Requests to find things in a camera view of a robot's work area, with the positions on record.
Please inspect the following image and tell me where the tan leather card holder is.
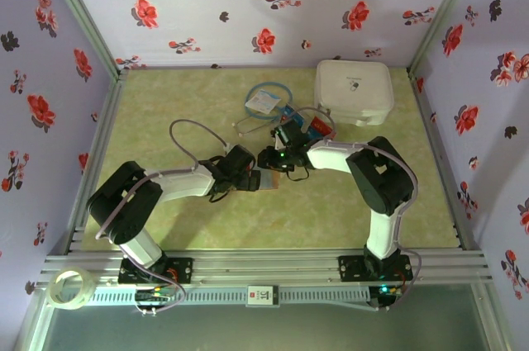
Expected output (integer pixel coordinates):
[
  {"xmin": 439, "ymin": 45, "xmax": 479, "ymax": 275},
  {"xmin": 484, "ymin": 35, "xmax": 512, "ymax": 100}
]
[{"xmin": 252, "ymin": 168, "xmax": 283, "ymax": 192}]

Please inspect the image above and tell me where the blue credit card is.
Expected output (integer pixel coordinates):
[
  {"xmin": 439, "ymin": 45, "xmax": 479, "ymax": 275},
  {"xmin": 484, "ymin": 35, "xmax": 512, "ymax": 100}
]
[
  {"xmin": 305, "ymin": 126, "xmax": 330, "ymax": 141},
  {"xmin": 283, "ymin": 105, "xmax": 313, "ymax": 127}
]

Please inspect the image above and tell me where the red credit card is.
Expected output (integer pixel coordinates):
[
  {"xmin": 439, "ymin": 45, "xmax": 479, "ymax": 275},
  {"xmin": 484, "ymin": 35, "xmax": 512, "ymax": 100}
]
[{"xmin": 309, "ymin": 117, "xmax": 338, "ymax": 137}]

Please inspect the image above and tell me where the blue tube stethoscope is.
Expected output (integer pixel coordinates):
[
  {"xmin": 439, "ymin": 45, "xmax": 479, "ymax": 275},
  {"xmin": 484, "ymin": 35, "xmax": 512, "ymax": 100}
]
[{"xmin": 231, "ymin": 83, "xmax": 295, "ymax": 138}]

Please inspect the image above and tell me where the white printed packet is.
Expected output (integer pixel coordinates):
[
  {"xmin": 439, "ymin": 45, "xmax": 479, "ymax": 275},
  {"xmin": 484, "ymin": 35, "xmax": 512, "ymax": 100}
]
[{"xmin": 244, "ymin": 89, "xmax": 281, "ymax": 115}]

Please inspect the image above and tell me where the white square box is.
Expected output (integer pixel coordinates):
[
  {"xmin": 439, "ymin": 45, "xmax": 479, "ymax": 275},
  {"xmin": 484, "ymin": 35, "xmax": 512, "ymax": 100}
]
[{"xmin": 312, "ymin": 59, "xmax": 394, "ymax": 127}]

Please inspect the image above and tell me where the small white display unit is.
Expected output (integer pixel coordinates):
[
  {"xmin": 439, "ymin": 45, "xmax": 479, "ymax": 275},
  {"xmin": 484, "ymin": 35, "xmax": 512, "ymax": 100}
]
[{"xmin": 246, "ymin": 284, "xmax": 281, "ymax": 308}]

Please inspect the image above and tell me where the green controller circuit board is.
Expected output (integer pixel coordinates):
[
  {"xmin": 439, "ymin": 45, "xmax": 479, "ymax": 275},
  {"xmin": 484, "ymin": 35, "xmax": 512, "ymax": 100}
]
[
  {"xmin": 135, "ymin": 287, "xmax": 174, "ymax": 303},
  {"xmin": 378, "ymin": 283, "xmax": 405, "ymax": 299}
]

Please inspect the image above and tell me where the clear tape roll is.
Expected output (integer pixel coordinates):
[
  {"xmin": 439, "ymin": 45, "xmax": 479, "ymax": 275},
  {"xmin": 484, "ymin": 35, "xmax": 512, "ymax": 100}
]
[{"xmin": 48, "ymin": 267, "xmax": 93, "ymax": 310}]

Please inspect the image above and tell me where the grey aluminium mounting rail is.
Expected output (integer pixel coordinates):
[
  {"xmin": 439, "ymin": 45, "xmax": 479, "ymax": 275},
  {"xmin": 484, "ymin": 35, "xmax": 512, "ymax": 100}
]
[{"xmin": 41, "ymin": 248, "xmax": 495, "ymax": 286}]

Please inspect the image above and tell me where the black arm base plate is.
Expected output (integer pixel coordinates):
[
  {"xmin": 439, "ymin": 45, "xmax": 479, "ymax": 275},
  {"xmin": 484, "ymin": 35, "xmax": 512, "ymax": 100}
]
[
  {"xmin": 118, "ymin": 258, "xmax": 194, "ymax": 285},
  {"xmin": 337, "ymin": 254, "xmax": 413, "ymax": 282}
]

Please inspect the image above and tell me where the white slotted cable duct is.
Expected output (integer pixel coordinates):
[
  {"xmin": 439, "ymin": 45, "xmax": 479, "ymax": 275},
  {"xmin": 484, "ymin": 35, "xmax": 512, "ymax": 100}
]
[{"xmin": 88, "ymin": 287, "xmax": 371, "ymax": 306}]

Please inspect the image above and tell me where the grey base cable loop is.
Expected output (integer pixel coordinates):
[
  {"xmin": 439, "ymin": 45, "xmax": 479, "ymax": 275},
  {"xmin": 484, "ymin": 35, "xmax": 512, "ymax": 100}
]
[
  {"xmin": 371, "ymin": 248, "xmax": 422, "ymax": 313},
  {"xmin": 134, "ymin": 273, "xmax": 190, "ymax": 315}
]

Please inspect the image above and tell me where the grey aluminium side rail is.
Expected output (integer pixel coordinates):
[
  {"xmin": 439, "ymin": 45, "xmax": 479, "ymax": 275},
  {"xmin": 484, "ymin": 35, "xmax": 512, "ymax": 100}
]
[
  {"xmin": 61, "ymin": 69, "xmax": 129, "ymax": 257},
  {"xmin": 407, "ymin": 68, "xmax": 483, "ymax": 252}
]

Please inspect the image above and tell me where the grey aluminium frame post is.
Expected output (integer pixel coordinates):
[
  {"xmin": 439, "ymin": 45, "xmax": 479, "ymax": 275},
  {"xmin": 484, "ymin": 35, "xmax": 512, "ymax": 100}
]
[
  {"xmin": 407, "ymin": 0, "xmax": 483, "ymax": 78},
  {"xmin": 39, "ymin": 0, "xmax": 130, "ymax": 79}
]

